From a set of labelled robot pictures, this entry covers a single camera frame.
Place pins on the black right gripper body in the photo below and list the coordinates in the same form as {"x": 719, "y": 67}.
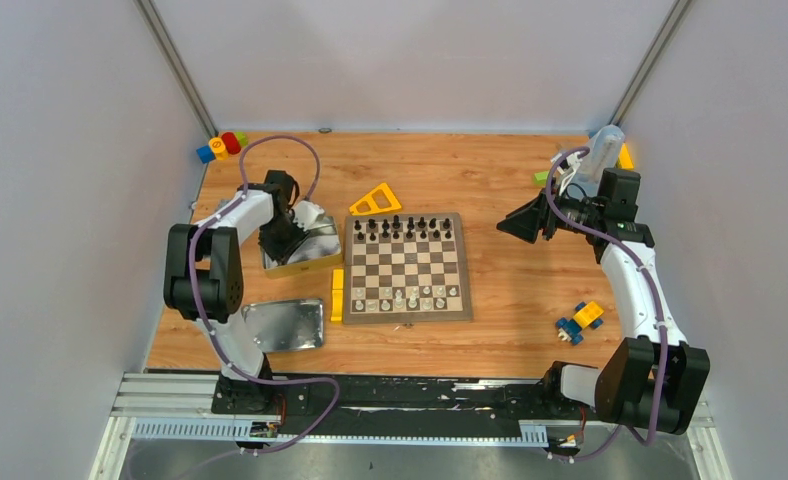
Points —
{"x": 555, "y": 220}

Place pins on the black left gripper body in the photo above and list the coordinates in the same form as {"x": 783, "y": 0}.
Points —
{"x": 282, "y": 237}

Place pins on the gold tin with white pieces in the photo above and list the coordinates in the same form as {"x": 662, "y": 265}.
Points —
{"x": 322, "y": 248}

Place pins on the small yellow rectangular block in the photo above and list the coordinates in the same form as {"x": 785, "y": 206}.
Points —
{"x": 338, "y": 279}

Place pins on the yellow arch block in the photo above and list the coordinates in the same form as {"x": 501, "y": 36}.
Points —
{"x": 337, "y": 305}

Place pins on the yellow triangle frame block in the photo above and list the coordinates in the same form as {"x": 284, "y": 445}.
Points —
{"x": 379, "y": 200}

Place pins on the wooden chess board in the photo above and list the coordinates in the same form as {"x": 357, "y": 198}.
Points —
{"x": 404, "y": 265}

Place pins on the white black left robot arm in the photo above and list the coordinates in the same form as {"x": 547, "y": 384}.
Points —
{"x": 204, "y": 280}

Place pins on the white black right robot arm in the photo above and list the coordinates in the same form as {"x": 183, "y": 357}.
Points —
{"x": 654, "y": 378}

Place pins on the black chess pieces row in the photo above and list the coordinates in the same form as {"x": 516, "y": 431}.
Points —
{"x": 401, "y": 228}

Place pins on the green rectangular block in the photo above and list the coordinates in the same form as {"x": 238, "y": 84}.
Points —
{"x": 540, "y": 179}

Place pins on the silver tin lid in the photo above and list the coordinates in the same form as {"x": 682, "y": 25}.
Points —
{"x": 287, "y": 325}

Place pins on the clear blue plastic container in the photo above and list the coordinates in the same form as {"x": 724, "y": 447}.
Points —
{"x": 605, "y": 147}

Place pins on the yellow blue toy car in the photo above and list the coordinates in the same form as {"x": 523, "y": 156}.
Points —
{"x": 587, "y": 315}

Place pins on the green block at corner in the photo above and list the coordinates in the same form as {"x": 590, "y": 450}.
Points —
{"x": 241, "y": 138}

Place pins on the red cylinder block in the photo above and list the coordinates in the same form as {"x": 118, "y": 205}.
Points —
{"x": 231, "y": 143}

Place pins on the yellow cylinder block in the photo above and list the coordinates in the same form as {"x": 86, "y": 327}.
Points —
{"x": 218, "y": 148}

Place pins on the blue cube block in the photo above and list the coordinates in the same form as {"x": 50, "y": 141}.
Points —
{"x": 205, "y": 154}

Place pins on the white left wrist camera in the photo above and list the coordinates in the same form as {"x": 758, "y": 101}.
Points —
{"x": 308, "y": 215}

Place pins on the yellow block at right wall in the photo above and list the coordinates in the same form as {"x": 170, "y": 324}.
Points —
{"x": 625, "y": 160}

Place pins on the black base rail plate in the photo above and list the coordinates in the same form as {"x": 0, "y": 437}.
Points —
{"x": 402, "y": 407}

